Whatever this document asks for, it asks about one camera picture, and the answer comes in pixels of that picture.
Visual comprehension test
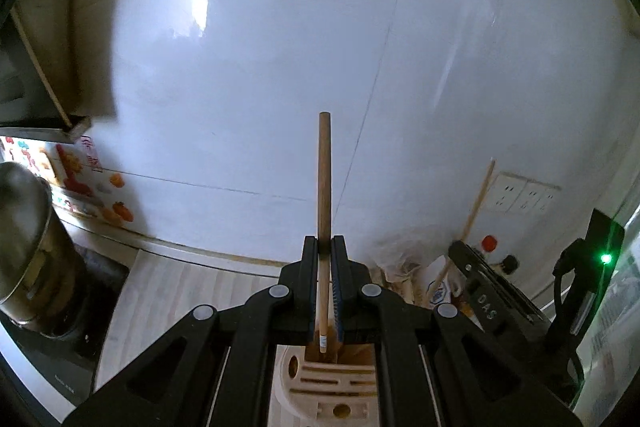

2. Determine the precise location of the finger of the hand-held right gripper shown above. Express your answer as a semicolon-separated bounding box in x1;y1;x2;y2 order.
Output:
448;241;551;338

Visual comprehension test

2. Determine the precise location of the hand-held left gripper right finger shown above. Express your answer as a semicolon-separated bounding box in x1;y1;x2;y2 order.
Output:
330;235;585;427

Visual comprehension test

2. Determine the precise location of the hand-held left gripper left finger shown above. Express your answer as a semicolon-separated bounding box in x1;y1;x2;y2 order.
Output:
62;236;321;427

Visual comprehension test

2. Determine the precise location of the wooden utensil holder block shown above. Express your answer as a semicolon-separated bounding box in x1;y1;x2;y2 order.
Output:
274;341;383;427

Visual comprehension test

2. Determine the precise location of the light brown chopstick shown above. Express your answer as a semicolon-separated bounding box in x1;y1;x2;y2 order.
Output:
314;112;332;353
431;159;497;295

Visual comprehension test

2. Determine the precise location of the white packet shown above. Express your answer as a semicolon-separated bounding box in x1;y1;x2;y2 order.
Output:
425;277;463;308

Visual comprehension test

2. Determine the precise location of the clear plastic bag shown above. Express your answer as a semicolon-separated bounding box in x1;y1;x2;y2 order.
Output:
372;232;456;308

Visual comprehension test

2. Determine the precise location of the black gas stove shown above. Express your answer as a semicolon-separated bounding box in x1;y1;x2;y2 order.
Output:
0;244;132;413

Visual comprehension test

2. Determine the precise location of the stainless steel pot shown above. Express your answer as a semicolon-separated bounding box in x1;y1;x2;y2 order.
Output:
0;162;68;333

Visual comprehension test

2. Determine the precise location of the black cable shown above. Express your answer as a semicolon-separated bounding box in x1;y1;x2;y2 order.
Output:
551;238;587;388

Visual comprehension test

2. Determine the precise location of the white wall socket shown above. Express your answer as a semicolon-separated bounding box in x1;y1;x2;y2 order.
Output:
487;173;526;212
517;181;546;212
537;187;560;212

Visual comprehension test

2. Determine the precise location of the fruit print wall sticker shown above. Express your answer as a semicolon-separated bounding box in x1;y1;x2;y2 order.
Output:
0;136;136;228

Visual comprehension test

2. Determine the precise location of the beige wall cabinet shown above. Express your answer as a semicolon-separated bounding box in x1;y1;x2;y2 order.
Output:
10;0;118;128

